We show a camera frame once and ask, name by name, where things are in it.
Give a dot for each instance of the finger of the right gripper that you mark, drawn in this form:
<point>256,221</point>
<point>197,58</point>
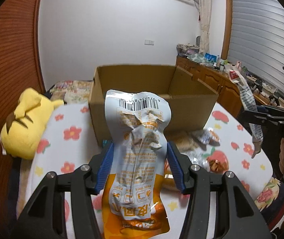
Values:
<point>263,118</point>
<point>271,110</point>

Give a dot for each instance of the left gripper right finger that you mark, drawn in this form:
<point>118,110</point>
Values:
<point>179,165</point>

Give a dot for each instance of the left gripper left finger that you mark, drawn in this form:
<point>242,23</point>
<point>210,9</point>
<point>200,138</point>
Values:
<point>104,167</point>

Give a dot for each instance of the white striped snack packet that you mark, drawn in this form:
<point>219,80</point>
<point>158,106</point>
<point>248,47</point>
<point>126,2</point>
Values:
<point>249,104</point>

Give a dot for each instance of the orange white chicken feet pouch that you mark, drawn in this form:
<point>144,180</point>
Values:
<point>131,203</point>

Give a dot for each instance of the brown bread snack pack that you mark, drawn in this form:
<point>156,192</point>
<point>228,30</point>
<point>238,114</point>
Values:
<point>183,141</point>

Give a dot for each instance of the silver wrapped snack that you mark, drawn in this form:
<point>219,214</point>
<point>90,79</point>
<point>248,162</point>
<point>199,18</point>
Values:
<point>205,137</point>

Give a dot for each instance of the wooden sideboard cabinet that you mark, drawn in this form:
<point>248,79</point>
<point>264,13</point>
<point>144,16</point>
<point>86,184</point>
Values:
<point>228,97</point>

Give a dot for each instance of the brown cardboard box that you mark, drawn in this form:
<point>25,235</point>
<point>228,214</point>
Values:
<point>191,101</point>

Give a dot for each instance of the grey window blind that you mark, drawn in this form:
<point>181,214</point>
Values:
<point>257,39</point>

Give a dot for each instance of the blue tissue pack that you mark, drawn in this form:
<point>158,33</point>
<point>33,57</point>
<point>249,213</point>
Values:
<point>210,57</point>

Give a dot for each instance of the yellow pikachu plush toy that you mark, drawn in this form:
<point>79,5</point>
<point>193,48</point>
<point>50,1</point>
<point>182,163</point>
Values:
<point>24,127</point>

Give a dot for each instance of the beige curtain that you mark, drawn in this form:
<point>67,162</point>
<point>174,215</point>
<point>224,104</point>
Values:
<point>205,7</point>

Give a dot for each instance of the wooden slatted wardrobe door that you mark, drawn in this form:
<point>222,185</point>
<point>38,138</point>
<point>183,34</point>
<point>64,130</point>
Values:
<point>8,62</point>

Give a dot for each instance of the white wall switch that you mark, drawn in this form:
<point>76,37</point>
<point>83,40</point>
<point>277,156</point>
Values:
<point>149,42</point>

